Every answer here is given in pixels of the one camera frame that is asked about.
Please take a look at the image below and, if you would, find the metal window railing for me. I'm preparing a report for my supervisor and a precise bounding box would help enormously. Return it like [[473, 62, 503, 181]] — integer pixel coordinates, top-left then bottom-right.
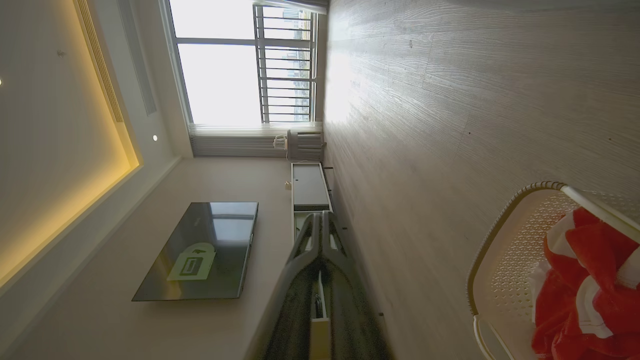
[[252, 4, 319, 124]]

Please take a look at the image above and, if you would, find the grey pleated window blind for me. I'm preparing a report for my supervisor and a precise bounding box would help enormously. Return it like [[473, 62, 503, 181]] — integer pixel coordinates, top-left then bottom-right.
[[190, 122, 291, 159]]

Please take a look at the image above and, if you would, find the red cloth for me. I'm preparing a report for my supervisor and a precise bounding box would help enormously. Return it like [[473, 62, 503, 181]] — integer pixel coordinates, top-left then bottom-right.
[[530, 206, 640, 360]]

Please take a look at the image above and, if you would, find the large bright window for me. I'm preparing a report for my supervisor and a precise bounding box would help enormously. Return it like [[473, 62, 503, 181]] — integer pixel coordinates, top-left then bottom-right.
[[167, 0, 328, 126]]

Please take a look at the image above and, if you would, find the white plastic laundry basket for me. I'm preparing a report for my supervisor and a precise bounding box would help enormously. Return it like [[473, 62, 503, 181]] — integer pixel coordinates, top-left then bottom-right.
[[466, 181, 640, 360]]

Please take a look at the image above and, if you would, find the white slatted radiator cover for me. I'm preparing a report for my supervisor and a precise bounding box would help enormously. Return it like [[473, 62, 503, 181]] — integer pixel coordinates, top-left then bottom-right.
[[286, 129, 327, 162]]

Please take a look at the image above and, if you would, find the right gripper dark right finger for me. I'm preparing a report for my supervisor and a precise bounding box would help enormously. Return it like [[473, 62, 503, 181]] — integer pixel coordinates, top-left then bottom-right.
[[321, 210, 393, 360]]

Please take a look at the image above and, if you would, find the black flat screen television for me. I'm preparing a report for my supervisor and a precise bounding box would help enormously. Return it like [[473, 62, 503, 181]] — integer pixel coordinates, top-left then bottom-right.
[[131, 201, 259, 302]]

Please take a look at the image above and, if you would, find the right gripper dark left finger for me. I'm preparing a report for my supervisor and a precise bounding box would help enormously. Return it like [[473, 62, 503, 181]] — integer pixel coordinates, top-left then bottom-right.
[[247, 213, 322, 360]]

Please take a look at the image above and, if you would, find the white television cabinet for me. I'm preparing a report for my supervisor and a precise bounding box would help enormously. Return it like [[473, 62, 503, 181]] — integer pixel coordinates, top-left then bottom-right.
[[291, 161, 335, 242]]

